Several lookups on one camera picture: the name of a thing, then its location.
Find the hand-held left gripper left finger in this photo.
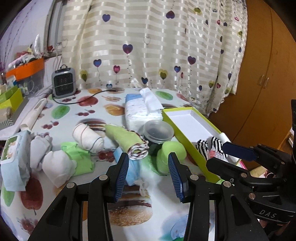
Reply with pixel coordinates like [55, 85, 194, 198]
[28, 152, 129, 241]

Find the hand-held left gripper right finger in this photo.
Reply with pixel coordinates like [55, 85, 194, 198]
[168, 152, 270, 241]

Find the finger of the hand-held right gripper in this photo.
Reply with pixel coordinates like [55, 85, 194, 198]
[223, 141, 293, 174]
[206, 158, 278, 193]

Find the blue face mask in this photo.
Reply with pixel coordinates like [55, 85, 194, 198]
[113, 148, 151, 197]

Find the black white striped cloth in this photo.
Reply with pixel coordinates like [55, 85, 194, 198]
[195, 136, 223, 160]

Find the green towel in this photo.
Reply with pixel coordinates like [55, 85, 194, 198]
[105, 124, 149, 161]

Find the light green cloth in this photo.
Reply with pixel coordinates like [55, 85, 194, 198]
[61, 142, 95, 177]

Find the yellow-green cardboard box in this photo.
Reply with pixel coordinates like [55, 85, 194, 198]
[162, 107, 232, 183]

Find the white knit cloth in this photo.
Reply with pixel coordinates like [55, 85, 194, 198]
[72, 123, 105, 154]

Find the greyish white sock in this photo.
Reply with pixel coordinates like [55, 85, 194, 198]
[30, 134, 54, 172]

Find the soft tissue pack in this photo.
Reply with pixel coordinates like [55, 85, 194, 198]
[125, 88, 164, 130]

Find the pink printed bedding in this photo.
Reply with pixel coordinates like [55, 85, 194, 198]
[240, 162, 275, 179]

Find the green lidded cream jar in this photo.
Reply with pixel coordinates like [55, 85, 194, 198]
[156, 141, 187, 175]

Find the clear plastic container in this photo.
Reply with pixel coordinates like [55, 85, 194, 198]
[142, 119, 174, 149]

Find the wooden wardrobe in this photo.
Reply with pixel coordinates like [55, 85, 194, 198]
[208, 0, 296, 163]

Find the fruit print tablecloth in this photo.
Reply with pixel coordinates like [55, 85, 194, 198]
[0, 87, 232, 241]

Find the long white paper roll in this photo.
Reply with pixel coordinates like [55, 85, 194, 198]
[20, 98, 48, 130]

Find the blue wet wipes pack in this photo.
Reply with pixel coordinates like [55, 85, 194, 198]
[0, 130, 31, 192]

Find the grey space heater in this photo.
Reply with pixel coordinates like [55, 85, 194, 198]
[51, 65, 77, 99]

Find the grey chevron patterned box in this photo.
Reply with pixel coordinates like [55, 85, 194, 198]
[0, 100, 28, 130]

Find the white printed mug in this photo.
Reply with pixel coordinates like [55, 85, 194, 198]
[18, 81, 35, 95]

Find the heart print curtain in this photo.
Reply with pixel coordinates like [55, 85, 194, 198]
[61, 0, 249, 115]

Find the green gift box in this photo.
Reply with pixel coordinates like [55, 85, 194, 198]
[0, 86, 23, 112]

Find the orange rimmed storage bin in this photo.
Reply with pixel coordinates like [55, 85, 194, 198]
[5, 57, 45, 93]

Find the assorted clutter pile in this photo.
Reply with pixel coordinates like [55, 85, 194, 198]
[8, 47, 37, 67]

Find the silver foil bag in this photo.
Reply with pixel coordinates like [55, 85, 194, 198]
[34, 35, 43, 57]

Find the black power cable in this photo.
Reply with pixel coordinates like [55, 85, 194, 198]
[52, 89, 126, 105]

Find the window frame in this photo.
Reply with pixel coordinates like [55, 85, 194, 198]
[45, 0, 67, 58]

